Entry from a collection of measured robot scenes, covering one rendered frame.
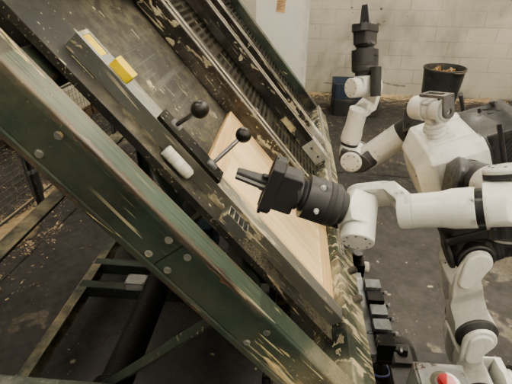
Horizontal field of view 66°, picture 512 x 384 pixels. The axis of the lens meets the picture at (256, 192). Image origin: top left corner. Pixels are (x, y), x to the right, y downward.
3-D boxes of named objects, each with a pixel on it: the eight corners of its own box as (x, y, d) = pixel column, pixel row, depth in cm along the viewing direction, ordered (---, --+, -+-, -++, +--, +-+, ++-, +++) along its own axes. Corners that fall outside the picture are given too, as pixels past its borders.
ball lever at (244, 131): (214, 175, 91) (257, 136, 93) (203, 163, 90) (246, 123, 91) (211, 173, 95) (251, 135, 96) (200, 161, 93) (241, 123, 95)
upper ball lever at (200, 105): (174, 139, 89) (206, 118, 79) (161, 126, 87) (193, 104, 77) (183, 128, 91) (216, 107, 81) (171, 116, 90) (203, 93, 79)
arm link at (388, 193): (337, 221, 78) (408, 217, 70) (342, 183, 82) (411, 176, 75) (348, 236, 82) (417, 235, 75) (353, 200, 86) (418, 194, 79)
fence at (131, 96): (331, 326, 111) (343, 321, 110) (63, 45, 79) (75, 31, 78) (329, 312, 116) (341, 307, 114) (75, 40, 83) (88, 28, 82)
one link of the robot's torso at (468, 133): (503, 176, 135) (488, 77, 119) (560, 235, 105) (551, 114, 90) (413, 201, 143) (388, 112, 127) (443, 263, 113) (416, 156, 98)
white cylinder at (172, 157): (158, 155, 86) (183, 182, 88) (168, 148, 85) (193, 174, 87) (162, 150, 88) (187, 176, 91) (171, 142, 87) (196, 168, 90)
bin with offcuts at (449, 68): (459, 125, 500) (474, 72, 467) (417, 123, 507) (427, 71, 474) (449, 112, 544) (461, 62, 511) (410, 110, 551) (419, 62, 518)
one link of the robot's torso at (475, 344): (481, 370, 173) (481, 289, 151) (502, 415, 155) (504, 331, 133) (443, 373, 176) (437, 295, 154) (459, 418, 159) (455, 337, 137)
